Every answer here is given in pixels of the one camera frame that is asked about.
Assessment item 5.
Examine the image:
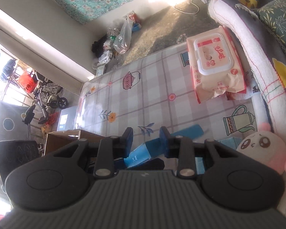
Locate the white blue box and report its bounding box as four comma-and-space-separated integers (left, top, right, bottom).
116, 123, 205, 170

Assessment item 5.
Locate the pink round plush toy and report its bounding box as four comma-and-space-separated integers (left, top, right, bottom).
237, 123, 286, 175

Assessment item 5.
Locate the grey dotted hanging blanket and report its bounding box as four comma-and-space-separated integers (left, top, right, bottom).
0, 101, 30, 141

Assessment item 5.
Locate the brown cardboard box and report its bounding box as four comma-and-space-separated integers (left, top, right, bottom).
44, 129, 104, 155

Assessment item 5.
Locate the red plastic basket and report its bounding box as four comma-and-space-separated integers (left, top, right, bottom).
17, 71, 37, 94

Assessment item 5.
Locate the pink wet wipes pack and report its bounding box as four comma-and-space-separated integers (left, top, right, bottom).
186, 26, 246, 103

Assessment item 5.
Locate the clear plastic bag on floor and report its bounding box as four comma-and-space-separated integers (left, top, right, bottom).
113, 18, 134, 54

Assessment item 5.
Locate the white quilted blanket roll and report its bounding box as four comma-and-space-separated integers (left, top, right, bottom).
208, 0, 286, 137

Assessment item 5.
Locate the green leaf pattern pillow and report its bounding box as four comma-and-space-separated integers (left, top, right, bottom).
256, 0, 286, 49

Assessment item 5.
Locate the white cable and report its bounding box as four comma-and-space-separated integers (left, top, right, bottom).
172, 0, 201, 15

